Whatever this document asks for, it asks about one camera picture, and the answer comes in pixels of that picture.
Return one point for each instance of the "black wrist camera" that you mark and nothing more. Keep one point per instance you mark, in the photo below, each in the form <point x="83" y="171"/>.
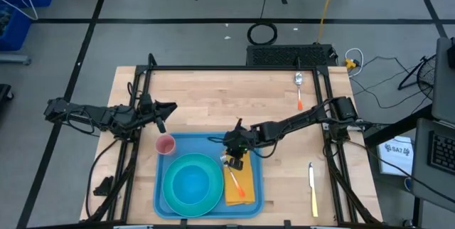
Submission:
<point x="239" y="125"/>
<point x="145" y="104"/>

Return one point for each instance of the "blue bin with parts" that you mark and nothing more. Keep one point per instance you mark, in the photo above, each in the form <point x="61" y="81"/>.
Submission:
<point x="14" y="30"/>

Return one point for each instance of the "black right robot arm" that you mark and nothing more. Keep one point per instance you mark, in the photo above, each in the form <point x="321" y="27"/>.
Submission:
<point x="295" y="118"/>

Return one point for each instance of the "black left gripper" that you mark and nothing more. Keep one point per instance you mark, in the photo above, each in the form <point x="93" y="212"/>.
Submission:
<point x="151" y="118"/>

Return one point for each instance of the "grey desk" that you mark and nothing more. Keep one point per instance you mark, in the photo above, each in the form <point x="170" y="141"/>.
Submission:
<point x="421" y="186"/>

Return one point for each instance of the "pink plastic cup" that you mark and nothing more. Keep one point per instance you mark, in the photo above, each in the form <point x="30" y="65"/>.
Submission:
<point x="165" y="144"/>

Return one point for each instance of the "teal plastic plate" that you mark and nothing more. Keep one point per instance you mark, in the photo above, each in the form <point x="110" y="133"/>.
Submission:
<point x="192" y="184"/>

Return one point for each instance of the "grey computer monitor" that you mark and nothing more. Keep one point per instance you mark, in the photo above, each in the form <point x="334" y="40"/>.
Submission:
<point x="444" y="90"/>

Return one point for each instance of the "black floor device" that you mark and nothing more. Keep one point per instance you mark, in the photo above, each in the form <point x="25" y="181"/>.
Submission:
<point x="4" y="95"/>

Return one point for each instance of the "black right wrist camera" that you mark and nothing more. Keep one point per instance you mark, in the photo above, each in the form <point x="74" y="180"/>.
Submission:
<point x="239" y="125"/>

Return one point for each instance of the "black aluminium table frame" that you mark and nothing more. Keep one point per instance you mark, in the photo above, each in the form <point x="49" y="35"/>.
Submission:
<point x="231" y="68"/>

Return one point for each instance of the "white paper sign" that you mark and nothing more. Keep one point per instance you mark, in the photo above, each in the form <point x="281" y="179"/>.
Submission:
<point x="396" y="159"/>

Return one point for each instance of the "black perforated computer case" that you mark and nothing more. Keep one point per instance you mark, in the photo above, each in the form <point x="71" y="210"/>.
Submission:
<point x="284" y="55"/>

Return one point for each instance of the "yellow power plug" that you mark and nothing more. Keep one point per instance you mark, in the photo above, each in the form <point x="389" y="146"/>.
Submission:
<point x="350" y="64"/>

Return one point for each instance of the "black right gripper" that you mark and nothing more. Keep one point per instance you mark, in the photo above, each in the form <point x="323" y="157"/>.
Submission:
<point x="237" y="143"/>

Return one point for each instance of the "blue plastic tray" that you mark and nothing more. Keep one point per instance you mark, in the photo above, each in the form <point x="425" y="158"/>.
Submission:
<point x="199" y="143"/>

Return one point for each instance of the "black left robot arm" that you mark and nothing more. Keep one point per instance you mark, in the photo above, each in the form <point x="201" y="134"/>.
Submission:
<point x="96" y="115"/>

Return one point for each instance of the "black clamp bracket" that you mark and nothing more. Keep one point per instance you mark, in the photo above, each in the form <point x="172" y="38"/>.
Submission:
<point x="104" y="186"/>

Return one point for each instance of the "black keyboard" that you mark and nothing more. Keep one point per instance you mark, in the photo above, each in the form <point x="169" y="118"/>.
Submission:
<point x="442" y="152"/>

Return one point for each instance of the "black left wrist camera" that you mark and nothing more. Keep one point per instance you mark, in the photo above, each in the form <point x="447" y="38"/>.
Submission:
<point x="145" y="104"/>

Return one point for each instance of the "grey desk leg foot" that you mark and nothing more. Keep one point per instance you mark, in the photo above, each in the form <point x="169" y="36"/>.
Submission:
<point x="14" y="59"/>

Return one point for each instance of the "yellow cloth napkin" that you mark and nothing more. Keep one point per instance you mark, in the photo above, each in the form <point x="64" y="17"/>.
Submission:
<point x="249" y="186"/>

